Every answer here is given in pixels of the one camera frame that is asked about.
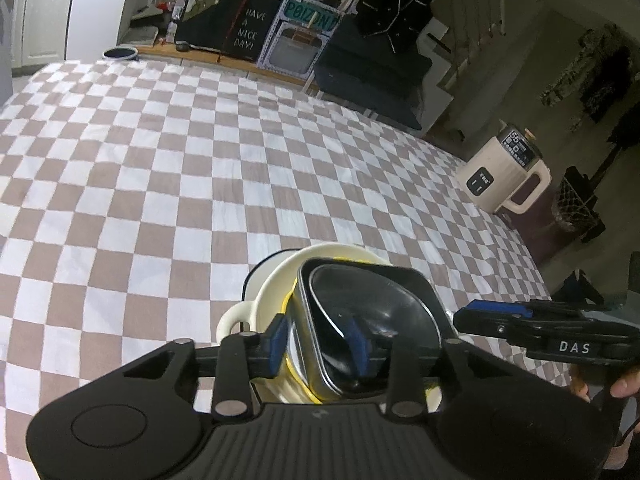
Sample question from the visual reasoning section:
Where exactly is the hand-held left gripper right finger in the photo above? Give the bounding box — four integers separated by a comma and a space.
345, 316, 505, 419

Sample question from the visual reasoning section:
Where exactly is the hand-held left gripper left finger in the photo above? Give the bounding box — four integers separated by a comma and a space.
122, 314, 290, 419

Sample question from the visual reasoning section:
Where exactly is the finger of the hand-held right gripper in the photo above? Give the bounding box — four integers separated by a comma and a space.
452, 300, 537, 342

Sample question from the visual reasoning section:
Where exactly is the floral bowl yellow rim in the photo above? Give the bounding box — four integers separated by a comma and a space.
281, 255, 436, 405

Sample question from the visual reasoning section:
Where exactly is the steel rectangular tray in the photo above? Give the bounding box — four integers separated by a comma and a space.
297, 256, 453, 401

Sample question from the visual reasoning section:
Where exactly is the steel oval bowl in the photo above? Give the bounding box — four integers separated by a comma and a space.
308, 263, 443, 391

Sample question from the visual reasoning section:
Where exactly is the cream bowl with handles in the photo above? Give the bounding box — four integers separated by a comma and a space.
217, 241, 443, 407

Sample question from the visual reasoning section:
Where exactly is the white square plate black rim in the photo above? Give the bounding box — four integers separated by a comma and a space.
241, 249, 306, 311

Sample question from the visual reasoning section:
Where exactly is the person's right hand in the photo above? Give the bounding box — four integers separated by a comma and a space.
570, 365, 640, 468

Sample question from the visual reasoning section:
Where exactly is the black net basket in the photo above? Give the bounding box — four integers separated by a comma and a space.
552, 165, 606, 243

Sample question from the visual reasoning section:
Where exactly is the cream electric kettle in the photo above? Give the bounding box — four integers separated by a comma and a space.
455, 119, 552, 215

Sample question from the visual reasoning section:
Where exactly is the brown white checkered tablecloth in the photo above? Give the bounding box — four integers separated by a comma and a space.
0, 60, 551, 480

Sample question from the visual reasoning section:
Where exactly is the dark sofa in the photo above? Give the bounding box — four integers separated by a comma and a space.
314, 17, 433, 131

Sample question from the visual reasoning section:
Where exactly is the white box with window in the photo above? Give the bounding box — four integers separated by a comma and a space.
257, 0, 346, 86

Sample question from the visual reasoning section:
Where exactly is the wooden ledge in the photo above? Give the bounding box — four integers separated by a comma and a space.
134, 42, 321, 92

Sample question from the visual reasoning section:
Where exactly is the white stair railing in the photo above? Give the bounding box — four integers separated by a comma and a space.
425, 0, 508, 106

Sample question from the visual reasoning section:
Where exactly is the black sign board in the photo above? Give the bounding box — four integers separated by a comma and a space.
175, 0, 286, 63

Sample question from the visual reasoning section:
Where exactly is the hanging black garment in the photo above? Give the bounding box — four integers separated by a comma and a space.
355, 0, 446, 53

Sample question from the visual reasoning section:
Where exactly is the white refrigerator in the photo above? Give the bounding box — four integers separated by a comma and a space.
65, 0, 151, 63

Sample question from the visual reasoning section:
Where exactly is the white cabinet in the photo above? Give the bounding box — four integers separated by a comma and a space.
10, 0, 78, 68

